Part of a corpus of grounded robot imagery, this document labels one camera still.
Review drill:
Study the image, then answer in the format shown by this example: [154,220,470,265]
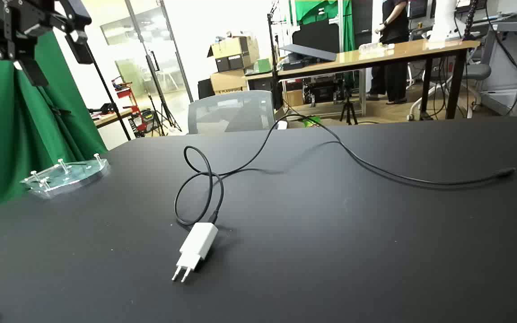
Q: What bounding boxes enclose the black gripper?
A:
[0,0,97,87]

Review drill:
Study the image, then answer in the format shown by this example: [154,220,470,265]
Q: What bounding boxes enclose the white charger plug adapter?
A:
[169,220,221,283]

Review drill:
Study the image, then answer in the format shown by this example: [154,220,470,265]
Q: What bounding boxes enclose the black charger cable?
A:
[172,116,517,229]

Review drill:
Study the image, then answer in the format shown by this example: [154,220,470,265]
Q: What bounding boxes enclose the thin black backdrop pole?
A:
[86,55,136,143]

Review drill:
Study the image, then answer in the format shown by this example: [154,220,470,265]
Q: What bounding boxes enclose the red tool cart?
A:
[111,73,152,137]

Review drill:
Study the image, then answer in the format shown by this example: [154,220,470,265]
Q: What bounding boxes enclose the small wooden side table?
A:
[90,105,138,130]

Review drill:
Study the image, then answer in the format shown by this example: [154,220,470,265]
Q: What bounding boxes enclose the large green backdrop cloth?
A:
[0,0,109,220]

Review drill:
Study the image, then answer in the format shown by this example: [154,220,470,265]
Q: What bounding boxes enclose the translucent plate on standoffs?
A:
[20,152,111,200]

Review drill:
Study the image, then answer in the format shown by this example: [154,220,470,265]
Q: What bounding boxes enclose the plain closed cardboard box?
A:
[210,69,251,94]

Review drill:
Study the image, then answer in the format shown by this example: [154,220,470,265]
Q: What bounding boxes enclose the open cardboard box black contents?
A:
[206,33,262,73]

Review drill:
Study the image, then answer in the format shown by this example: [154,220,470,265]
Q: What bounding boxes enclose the grey mesh office chair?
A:
[187,87,276,136]

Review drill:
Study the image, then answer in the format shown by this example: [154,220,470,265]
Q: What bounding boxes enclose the black vertical pole stand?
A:
[266,6,285,112]

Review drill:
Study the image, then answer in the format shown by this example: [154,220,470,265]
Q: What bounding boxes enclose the slanted grey board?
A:
[280,40,339,62]

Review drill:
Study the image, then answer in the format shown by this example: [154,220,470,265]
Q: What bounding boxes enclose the small green hanging cloth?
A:
[293,0,355,51]

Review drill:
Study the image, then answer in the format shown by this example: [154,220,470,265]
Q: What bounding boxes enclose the small black tripod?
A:
[337,76,361,127]

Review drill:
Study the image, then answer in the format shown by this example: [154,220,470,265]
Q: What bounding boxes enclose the long wooden desk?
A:
[246,37,481,121]

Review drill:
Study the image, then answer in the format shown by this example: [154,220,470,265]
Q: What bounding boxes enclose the person in black clothes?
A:
[372,0,413,105]

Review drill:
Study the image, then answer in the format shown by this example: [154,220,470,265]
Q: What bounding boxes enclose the white curved stand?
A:
[427,0,463,49]

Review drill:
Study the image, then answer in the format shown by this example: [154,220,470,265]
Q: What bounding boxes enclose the grey swivel chair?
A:
[461,58,494,118]

